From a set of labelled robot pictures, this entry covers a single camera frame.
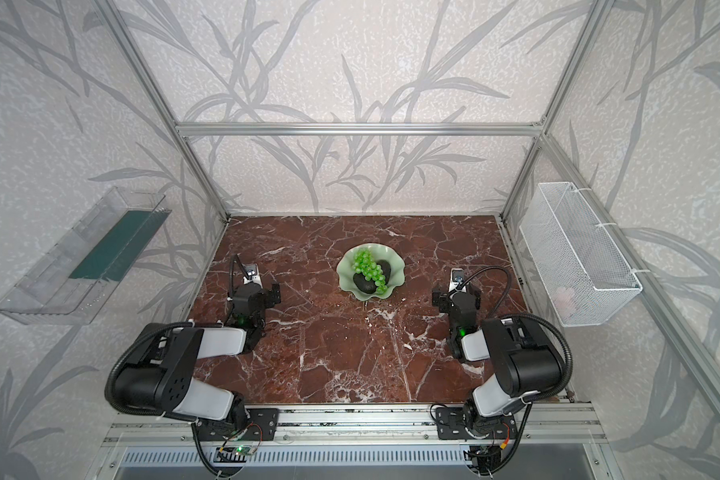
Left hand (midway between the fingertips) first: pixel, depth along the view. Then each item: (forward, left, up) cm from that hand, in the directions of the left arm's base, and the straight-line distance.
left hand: (260, 273), depth 93 cm
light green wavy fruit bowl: (+11, -38, -3) cm, 39 cm away
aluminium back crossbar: (+42, -29, +25) cm, 57 cm away
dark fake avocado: (+4, -40, -3) cm, 40 cm away
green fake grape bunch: (+3, -33, +1) cm, 33 cm away
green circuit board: (-45, -6, -7) cm, 46 cm away
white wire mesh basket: (-18, -80, +28) cm, 86 cm away
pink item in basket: (-14, -85, +12) cm, 87 cm away
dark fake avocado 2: (-3, -34, -3) cm, 34 cm away
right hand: (0, -62, 0) cm, 62 cm away
